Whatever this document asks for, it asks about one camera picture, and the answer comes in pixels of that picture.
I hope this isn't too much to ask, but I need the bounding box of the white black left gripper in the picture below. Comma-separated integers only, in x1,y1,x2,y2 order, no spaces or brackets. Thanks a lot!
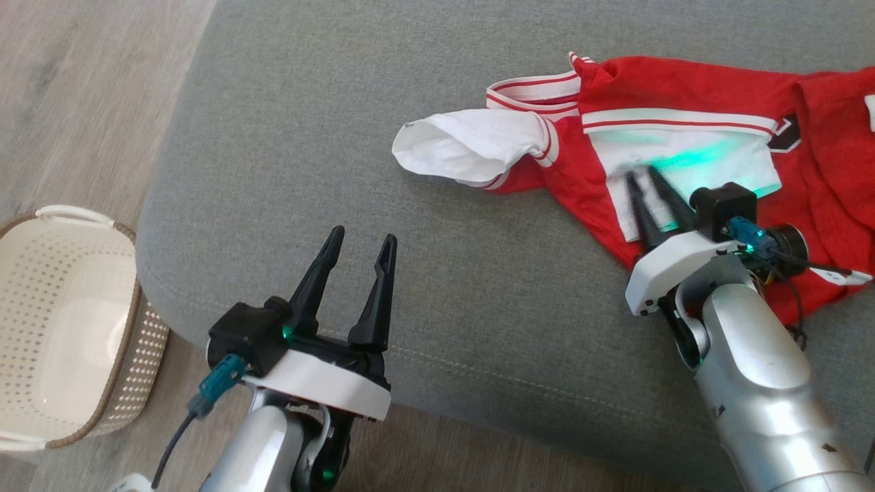
243,225,399,421

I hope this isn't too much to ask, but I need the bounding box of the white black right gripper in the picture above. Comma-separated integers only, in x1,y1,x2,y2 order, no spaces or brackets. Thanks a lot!
625,166,729,316

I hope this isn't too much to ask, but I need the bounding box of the red white basketball jersey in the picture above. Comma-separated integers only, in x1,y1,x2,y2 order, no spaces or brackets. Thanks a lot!
392,51,875,329

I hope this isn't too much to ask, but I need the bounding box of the large grey sofa seat cushion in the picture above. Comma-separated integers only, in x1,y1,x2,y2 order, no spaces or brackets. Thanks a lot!
135,0,875,492

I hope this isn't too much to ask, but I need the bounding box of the cream perforated laundry basket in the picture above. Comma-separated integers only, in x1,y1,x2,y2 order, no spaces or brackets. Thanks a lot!
0,204,170,453

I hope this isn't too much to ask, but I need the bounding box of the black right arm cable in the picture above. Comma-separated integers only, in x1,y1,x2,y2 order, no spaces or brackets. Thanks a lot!
726,217,855,349

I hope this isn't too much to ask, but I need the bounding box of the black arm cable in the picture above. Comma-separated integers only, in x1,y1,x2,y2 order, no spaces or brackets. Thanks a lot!
726,217,855,349
150,354,247,489

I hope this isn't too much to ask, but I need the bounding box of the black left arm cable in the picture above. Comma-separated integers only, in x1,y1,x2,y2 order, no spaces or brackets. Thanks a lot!
150,354,247,489

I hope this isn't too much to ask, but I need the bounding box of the white right cable label tag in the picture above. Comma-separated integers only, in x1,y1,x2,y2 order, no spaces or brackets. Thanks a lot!
809,266,874,286

